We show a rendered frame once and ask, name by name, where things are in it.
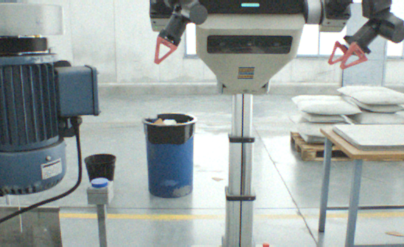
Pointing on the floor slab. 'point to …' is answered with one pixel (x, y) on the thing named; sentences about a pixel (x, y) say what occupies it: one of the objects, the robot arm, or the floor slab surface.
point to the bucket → (100, 166)
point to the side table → (359, 187)
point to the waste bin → (169, 154)
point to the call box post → (102, 225)
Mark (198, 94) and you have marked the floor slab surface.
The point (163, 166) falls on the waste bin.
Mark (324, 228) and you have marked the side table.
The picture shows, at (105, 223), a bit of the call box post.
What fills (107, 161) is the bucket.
